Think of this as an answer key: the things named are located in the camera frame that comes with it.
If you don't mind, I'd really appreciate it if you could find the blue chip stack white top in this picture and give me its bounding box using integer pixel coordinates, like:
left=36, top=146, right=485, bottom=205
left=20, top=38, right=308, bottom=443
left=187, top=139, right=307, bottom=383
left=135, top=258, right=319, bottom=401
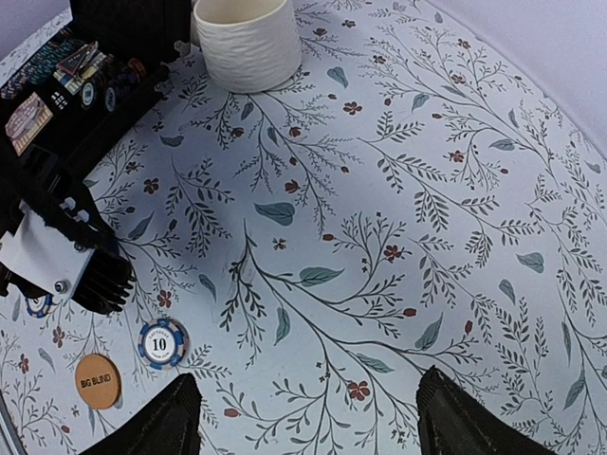
left=104, top=58, right=147, bottom=113

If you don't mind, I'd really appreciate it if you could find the red playing card deck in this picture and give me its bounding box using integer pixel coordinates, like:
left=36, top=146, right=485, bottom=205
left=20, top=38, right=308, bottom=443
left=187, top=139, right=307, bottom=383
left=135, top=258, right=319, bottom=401
left=5, top=93, right=53, bottom=155

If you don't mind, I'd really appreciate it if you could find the orange big blind button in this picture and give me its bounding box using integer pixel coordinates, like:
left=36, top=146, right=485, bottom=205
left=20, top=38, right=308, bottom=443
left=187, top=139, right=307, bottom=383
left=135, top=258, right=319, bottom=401
left=75, top=354, right=121, bottom=410

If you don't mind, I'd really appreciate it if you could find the clear round dealer disc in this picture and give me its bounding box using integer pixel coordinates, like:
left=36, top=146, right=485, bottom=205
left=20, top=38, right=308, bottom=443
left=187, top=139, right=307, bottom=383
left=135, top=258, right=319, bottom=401
left=6, top=94, right=46, bottom=139

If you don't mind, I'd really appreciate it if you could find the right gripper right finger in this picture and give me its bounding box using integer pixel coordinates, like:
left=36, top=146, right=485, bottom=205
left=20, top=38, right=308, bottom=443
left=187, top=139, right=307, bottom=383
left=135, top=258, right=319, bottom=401
left=415, top=367, right=551, bottom=455

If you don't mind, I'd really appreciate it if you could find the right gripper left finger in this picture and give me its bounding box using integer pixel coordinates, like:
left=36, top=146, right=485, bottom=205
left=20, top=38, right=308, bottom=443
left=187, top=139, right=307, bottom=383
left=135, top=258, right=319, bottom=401
left=84, top=373, right=202, bottom=455

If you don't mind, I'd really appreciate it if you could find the black poker set case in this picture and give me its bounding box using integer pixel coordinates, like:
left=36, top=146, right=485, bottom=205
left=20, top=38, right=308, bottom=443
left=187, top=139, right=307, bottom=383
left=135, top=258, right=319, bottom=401
left=1, top=1, right=192, bottom=174

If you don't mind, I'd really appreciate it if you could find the floral table mat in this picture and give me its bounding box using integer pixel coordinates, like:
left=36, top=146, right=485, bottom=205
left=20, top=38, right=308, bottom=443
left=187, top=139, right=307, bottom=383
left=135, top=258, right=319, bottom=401
left=1, top=1, right=606, bottom=454

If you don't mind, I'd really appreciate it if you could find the triangular all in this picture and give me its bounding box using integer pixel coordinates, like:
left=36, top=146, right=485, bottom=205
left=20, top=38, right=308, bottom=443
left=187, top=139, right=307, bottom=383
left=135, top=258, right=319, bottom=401
left=56, top=42, right=99, bottom=76

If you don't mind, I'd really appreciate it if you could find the black chip stack white top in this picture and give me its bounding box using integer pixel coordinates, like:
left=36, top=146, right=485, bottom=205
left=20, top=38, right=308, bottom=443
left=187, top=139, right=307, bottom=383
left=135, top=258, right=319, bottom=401
left=80, top=72, right=112, bottom=110

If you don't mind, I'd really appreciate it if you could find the blue ten poker chip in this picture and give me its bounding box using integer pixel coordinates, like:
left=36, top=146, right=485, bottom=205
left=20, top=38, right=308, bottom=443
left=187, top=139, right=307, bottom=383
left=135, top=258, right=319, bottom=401
left=138, top=318, right=189, bottom=371

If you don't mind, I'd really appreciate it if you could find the green chip stack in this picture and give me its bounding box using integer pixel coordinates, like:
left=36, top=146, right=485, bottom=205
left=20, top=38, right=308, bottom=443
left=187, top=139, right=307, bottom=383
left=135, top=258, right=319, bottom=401
left=1, top=38, right=84, bottom=100

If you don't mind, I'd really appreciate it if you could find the cream ribbed cup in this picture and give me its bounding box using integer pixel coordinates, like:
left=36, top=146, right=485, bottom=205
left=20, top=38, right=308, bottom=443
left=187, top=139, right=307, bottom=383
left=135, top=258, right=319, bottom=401
left=193, top=0, right=302, bottom=94

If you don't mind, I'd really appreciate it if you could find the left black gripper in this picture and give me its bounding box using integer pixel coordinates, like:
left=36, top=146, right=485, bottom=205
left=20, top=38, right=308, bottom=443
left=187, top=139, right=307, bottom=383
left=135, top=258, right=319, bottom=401
left=1, top=141, right=114, bottom=246

